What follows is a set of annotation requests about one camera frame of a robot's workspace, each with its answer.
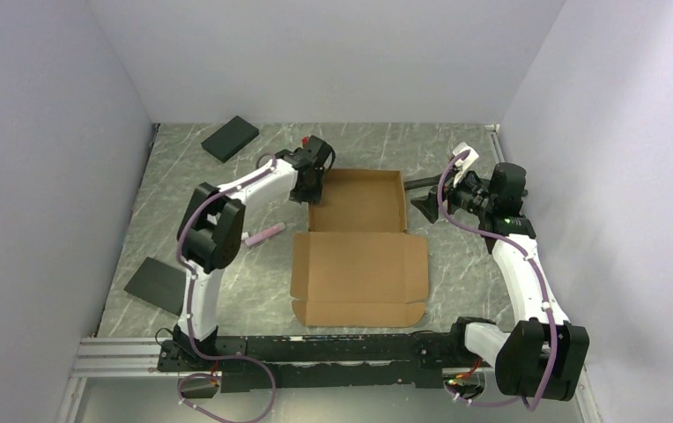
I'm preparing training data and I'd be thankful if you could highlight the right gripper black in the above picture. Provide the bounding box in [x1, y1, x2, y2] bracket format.
[410, 166, 495, 224]

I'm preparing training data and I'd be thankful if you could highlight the pink marker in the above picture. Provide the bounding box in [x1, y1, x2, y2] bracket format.
[243, 222, 286, 248]

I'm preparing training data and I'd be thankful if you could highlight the brown cardboard box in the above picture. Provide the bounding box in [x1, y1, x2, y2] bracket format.
[291, 169, 429, 328]

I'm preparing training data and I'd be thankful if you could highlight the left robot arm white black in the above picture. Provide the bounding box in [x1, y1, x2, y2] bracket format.
[175, 136, 336, 370]

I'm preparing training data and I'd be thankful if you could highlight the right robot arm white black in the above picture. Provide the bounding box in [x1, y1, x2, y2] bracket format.
[411, 160, 590, 411]

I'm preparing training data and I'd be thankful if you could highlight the black flat box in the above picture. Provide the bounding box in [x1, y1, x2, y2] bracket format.
[201, 115, 260, 163]

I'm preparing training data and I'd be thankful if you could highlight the black foam tube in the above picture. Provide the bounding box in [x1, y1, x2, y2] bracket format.
[403, 174, 441, 191]

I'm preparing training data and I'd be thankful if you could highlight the black triangular plate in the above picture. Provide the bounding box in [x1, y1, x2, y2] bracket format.
[124, 257, 186, 316]

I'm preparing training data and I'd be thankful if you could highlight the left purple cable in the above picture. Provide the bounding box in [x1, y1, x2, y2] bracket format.
[175, 152, 278, 423]

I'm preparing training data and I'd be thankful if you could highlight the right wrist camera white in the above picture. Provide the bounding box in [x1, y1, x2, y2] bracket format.
[452, 142, 479, 187]

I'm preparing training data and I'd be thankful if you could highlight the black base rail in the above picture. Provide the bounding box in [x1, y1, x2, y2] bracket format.
[157, 330, 480, 393]

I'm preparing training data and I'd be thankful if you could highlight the aluminium frame rail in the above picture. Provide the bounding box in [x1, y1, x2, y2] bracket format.
[71, 338, 160, 378]

